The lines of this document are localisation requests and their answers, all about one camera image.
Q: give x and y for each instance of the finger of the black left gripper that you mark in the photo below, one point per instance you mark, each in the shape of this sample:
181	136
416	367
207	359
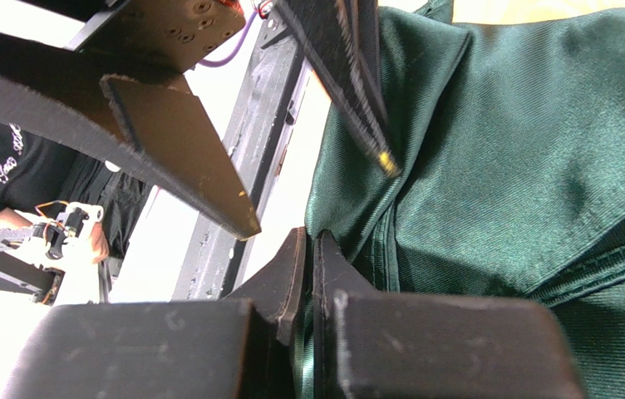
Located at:
341	40

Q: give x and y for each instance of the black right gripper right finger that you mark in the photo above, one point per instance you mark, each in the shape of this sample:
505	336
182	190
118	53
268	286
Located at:
374	344

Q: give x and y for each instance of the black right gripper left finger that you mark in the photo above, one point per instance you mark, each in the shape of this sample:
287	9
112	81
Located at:
240	346

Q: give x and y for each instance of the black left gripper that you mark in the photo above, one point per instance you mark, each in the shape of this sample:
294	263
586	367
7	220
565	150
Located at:
142	118

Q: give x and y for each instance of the dark green cloth napkin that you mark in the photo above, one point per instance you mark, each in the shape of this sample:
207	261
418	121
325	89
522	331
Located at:
511	140

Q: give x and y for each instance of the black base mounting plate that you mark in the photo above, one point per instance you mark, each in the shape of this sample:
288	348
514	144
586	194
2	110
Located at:
257	138

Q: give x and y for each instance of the person in black shirt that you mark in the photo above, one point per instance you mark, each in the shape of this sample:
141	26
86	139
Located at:
37	173

